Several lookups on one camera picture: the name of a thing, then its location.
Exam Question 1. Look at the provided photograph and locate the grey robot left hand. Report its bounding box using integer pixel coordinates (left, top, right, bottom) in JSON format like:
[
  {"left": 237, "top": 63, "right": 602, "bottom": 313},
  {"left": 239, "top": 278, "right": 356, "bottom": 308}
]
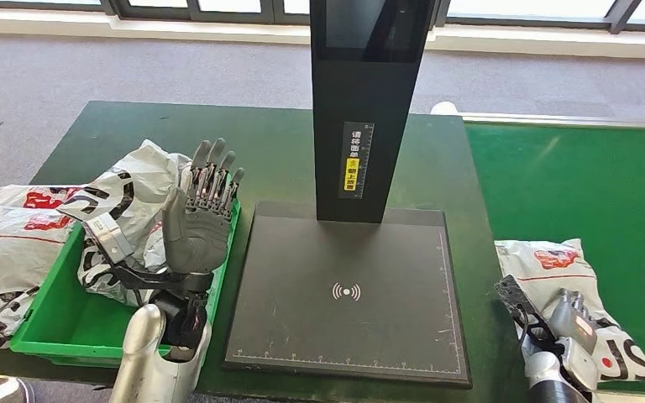
[{"left": 160, "top": 137, "right": 246, "bottom": 276}]

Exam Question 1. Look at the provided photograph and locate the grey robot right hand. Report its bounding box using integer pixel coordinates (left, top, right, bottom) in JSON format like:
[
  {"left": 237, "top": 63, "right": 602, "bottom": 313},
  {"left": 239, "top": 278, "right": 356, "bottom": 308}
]
[{"left": 548, "top": 289, "right": 600, "bottom": 357}]

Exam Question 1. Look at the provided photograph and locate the white plastic courier parcel bag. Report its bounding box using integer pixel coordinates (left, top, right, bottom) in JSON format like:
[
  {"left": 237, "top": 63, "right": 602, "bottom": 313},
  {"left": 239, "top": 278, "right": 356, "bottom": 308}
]
[
  {"left": 0, "top": 184, "right": 87, "bottom": 212},
  {"left": 76, "top": 222, "right": 168, "bottom": 308},
  {"left": 493, "top": 238, "right": 645, "bottom": 384},
  {"left": 56, "top": 139, "right": 193, "bottom": 274},
  {"left": 0, "top": 207, "right": 79, "bottom": 347}
]

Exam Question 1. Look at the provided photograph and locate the black inbound scanner machine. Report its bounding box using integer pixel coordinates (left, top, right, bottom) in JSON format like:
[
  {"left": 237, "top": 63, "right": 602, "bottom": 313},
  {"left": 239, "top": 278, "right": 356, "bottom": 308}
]
[{"left": 223, "top": 0, "right": 473, "bottom": 389}]

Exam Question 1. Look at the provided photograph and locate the white conveyor roller end cap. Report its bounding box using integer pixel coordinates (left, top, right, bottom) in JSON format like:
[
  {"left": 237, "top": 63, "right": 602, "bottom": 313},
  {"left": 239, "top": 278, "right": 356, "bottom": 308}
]
[{"left": 431, "top": 101, "right": 463, "bottom": 118}]

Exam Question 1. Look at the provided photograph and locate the clear crate label holder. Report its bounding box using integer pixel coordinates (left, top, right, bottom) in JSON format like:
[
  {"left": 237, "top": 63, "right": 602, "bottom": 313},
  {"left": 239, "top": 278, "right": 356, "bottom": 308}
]
[{"left": 211, "top": 244, "right": 231, "bottom": 324}]

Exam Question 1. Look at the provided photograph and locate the dark green table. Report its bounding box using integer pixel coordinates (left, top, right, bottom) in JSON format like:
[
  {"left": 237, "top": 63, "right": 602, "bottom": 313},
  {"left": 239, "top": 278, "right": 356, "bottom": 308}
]
[{"left": 0, "top": 101, "right": 529, "bottom": 403}]

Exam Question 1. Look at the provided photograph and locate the green plastic crate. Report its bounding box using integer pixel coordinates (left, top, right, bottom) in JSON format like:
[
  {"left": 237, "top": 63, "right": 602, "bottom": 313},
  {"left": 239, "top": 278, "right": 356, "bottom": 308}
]
[{"left": 9, "top": 197, "right": 242, "bottom": 369}]

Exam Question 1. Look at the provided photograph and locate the black yellow scanner label sticker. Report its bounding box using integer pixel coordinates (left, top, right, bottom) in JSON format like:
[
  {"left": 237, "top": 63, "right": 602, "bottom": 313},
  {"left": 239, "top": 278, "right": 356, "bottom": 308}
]
[{"left": 338, "top": 121, "right": 375, "bottom": 200}]

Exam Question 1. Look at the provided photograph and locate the white window sill ledge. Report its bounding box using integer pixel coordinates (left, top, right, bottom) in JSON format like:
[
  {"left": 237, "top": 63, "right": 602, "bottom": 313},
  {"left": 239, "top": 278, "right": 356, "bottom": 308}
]
[{"left": 0, "top": 9, "right": 645, "bottom": 59}]

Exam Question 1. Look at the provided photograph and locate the silver rounded metal part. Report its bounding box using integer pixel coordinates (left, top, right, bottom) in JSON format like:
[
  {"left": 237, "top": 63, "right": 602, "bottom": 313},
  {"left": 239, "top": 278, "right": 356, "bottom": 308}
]
[{"left": 0, "top": 377, "right": 37, "bottom": 403}]

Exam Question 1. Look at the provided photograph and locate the dark scanner screen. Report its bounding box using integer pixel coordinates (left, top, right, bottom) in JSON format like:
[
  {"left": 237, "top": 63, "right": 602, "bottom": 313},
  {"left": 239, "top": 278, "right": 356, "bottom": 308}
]
[{"left": 325, "top": 0, "right": 416, "bottom": 50}]

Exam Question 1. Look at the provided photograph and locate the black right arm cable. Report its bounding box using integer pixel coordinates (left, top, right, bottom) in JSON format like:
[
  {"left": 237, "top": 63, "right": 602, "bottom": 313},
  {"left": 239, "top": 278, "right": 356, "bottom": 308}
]
[{"left": 514, "top": 308, "right": 535, "bottom": 357}]

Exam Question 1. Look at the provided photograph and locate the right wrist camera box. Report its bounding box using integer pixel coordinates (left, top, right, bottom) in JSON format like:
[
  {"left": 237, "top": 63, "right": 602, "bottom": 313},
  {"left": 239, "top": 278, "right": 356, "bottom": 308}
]
[{"left": 495, "top": 275, "right": 541, "bottom": 324}]

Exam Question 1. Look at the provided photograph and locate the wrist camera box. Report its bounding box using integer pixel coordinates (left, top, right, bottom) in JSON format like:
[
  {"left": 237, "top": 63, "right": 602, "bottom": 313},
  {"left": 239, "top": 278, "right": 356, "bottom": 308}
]
[
  {"left": 81, "top": 212, "right": 134, "bottom": 264},
  {"left": 495, "top": 275, "right": 541, "bottom": 324}
]

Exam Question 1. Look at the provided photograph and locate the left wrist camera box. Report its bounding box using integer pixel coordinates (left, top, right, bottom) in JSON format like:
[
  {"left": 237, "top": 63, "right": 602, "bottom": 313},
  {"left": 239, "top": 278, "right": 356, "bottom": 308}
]
[{"left": 81, "top": 212, "right": 134, "bottom": 264}]

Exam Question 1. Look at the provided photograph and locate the dark window frame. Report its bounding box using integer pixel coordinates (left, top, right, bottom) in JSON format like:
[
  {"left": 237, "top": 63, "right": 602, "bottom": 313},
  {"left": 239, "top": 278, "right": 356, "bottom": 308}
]
[{"left": 0, "top": 0, "right": 645, "bottom": 34}]

